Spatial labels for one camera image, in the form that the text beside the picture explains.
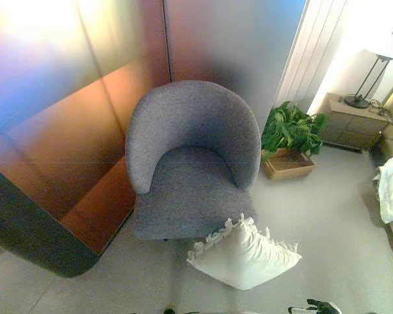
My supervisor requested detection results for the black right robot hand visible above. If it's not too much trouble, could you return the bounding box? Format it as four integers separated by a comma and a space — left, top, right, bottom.
287, 298, 340, 314

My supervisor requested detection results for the white fringed pillow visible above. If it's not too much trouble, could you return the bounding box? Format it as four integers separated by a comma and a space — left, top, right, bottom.
186, 213, 303, 291

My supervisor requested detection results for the wooden planter box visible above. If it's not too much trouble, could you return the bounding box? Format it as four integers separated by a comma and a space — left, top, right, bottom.
261, 147, 316, 181

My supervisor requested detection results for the leafy potted plant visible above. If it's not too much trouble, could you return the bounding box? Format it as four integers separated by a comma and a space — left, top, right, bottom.
260, 101, 329, 162

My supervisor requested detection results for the beige nightstand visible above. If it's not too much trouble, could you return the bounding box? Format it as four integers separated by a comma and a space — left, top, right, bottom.
320, 92, 393, 150

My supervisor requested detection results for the dark metal table lamp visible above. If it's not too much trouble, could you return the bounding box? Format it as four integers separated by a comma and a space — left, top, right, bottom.
343, 48, 393, 110

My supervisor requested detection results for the grey fabric tub armchair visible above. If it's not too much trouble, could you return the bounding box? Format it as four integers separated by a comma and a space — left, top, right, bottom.
124, 79, 262, 242

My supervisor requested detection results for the white pleated curtain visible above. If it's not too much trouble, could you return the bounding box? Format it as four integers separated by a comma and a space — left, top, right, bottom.
272, 0, 351, 116

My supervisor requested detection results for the thin dark lamp cable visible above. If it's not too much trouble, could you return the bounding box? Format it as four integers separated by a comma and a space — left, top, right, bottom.
367, 99, 393, 117

